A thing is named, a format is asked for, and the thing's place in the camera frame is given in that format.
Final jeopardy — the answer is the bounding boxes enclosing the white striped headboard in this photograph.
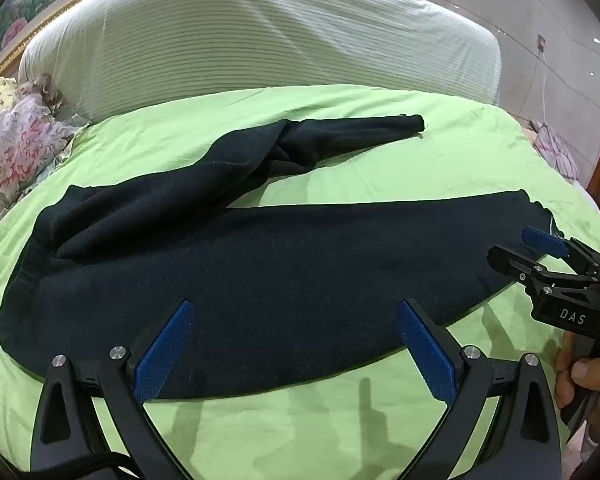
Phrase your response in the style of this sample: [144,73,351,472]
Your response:
[17,0,503,123]

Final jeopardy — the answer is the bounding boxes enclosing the floral ruffled pillow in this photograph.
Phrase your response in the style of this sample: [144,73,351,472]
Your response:
[0,74,92,213]

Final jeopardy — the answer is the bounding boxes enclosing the black pants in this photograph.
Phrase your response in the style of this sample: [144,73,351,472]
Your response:
[0,114,556,401]

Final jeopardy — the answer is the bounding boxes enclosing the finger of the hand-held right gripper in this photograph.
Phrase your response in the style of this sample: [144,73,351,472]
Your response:
[521,227,600,276]
[487,245,591,292]

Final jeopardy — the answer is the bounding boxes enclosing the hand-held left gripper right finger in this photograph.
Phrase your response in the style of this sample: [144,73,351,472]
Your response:
[395,299,563,480]

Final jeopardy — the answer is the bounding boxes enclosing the person's right hand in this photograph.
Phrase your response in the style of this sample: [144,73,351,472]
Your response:
[554,334,600,443]

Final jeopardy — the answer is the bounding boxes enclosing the gold framed floral painting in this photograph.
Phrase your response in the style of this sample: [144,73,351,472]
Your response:
[0,0,443,78]

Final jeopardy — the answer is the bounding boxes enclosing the green bed sheet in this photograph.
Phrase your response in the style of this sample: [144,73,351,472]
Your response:
[0,84,600,480]

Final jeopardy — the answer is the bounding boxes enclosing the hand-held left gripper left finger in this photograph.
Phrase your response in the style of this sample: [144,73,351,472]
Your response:
[30,299,196,480]

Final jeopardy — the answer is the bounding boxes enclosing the white cable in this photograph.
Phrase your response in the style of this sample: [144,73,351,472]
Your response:
[539,52,551,128]

